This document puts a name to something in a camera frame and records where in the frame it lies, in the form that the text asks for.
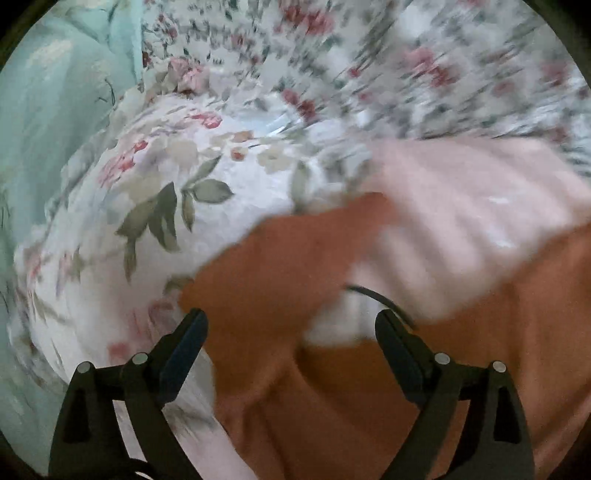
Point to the small floral print quilt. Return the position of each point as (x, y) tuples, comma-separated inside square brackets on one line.
[(415, 69)]

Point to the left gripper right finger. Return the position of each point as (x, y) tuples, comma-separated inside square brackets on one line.
[(494, 442)]

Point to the teal floral blanket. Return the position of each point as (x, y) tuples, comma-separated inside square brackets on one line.
[(63, 66)]

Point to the white floral pillow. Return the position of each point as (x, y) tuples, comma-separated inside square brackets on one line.
[(145, 203)]

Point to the rust orange knit sweater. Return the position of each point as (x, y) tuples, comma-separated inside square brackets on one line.
[(295, 411)]

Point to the pink bed sheet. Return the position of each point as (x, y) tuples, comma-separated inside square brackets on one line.
[(469, 214)]

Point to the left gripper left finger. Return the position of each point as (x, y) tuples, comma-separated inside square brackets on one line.
[(111, 425)]

